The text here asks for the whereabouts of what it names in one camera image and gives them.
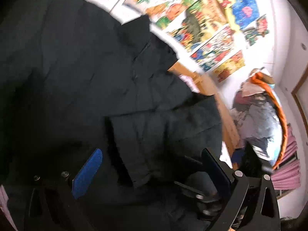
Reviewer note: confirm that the dinosaur landscape drawing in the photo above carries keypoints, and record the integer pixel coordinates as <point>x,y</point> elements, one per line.
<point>197,24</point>

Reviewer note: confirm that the black padded jacket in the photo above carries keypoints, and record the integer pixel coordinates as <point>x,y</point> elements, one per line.
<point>74,79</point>

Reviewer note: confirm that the pink apple print quilt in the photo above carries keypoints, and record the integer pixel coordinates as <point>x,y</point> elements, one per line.
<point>190,83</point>

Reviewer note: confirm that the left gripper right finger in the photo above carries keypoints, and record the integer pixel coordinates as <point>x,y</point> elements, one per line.
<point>219,172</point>

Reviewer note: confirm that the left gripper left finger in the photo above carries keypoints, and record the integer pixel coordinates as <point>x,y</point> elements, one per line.
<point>84,177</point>

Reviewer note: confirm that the red-haired kid green outfit drawing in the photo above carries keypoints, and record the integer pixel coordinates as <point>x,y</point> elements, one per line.
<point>261,29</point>

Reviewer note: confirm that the wooden bed frame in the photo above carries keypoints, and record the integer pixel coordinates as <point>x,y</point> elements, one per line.
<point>228,133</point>

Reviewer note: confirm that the city 2024 drawing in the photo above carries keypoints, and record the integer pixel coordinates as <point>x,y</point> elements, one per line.
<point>215,50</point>

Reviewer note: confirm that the pink curtain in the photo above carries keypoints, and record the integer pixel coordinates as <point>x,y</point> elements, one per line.
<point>287,175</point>

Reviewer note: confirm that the yellow bear chick drawing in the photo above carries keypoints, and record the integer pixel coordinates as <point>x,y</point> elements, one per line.
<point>227,68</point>

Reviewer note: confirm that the plastic bagged bedding bundle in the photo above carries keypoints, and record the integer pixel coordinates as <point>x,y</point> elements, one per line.
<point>257,124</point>

